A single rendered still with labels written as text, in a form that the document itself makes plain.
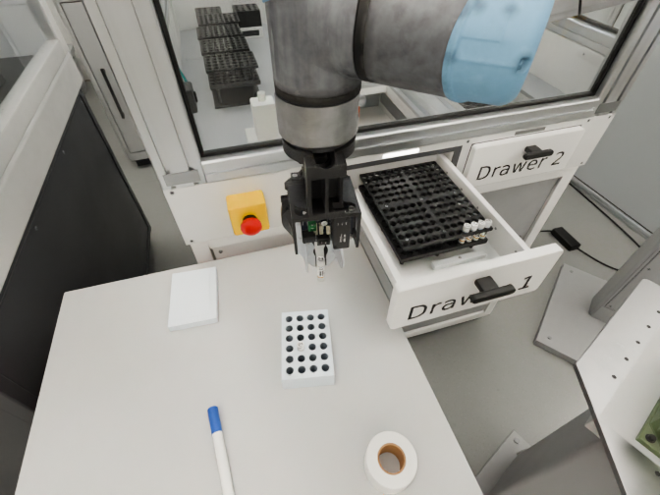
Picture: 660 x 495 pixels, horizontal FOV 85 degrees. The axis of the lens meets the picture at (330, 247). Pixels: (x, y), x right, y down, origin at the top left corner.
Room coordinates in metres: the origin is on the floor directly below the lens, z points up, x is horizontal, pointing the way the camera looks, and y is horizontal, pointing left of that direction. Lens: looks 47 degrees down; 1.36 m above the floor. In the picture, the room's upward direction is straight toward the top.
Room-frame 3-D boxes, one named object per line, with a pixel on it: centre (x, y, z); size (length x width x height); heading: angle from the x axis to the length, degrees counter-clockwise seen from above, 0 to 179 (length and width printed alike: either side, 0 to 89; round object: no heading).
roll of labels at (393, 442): (0.12, -0.08, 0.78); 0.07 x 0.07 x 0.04
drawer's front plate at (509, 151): (0.73, -0.45, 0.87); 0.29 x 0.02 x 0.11; 107
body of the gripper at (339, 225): (0.31, 0.01, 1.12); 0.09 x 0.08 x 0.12; 9
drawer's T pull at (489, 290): (0.33, -0.24, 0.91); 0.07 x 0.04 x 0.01; 107
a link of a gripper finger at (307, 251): (0.31, 0.03, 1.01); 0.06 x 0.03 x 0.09; 9
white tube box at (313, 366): (0.30, 0.04, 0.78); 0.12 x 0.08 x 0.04; 5
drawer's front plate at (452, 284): (0.36, -0.24, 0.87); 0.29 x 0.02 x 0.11; 107
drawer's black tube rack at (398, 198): (0.55, -0.18, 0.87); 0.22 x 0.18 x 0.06; 17
